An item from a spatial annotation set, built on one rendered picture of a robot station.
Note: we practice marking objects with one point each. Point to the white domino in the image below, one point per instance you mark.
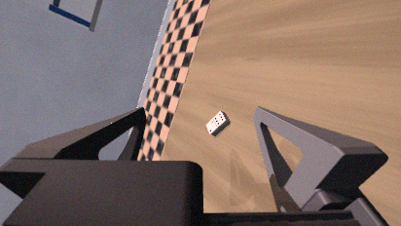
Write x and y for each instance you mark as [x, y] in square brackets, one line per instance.
[217, 122]

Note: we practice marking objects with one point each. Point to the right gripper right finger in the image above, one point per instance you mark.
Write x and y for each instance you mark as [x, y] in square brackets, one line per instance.
[330, 159]

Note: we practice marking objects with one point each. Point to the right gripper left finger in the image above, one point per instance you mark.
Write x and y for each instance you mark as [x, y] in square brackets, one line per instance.
[85, 143]

